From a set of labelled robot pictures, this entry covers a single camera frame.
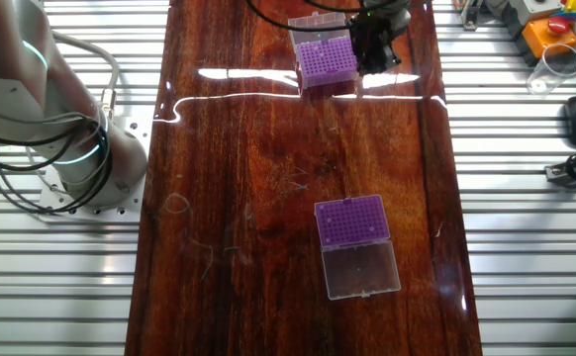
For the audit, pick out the clear plastic cup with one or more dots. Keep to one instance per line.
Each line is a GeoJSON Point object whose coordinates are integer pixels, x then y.
{"type": "Point", "coordinates": [560, 64]}

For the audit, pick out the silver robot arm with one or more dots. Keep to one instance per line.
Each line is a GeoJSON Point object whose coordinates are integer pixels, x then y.
{"type": "Point", "coordinates": [21, 74]}

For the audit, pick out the tall purple pipette tip box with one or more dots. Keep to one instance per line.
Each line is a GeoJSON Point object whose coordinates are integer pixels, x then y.
{"type": "Point", "coordinates": [327, 66]}

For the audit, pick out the orange emergency stop box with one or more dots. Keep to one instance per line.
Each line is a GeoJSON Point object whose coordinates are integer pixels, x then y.
{"type": "Point", "coordinates": [547, 42]}

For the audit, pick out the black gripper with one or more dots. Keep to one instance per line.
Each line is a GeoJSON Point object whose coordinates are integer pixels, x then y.
{"type": "Point", "coordinates": [372, 34]}

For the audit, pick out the grey button box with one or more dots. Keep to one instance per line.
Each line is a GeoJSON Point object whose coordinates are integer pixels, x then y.
{"type": "Point", "coordinates": [535, 12]}

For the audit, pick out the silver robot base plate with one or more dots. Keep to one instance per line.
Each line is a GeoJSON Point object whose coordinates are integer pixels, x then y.
{"type": "Point", "coordinates": [137, 133]}

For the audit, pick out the silver bracket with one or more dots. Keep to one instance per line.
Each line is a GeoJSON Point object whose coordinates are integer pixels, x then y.
{"type": "Point", "coordinates": [470, 17]}

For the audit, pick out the colourful plastic toy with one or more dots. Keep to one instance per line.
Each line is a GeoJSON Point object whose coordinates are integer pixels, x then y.
{"type": "Point", "coordinates": [572, 9]}

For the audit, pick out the flat purple pipette tip holder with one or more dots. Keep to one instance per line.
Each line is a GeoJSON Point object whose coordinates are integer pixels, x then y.
{"type": "Point", "coordinates": [347, 227]}

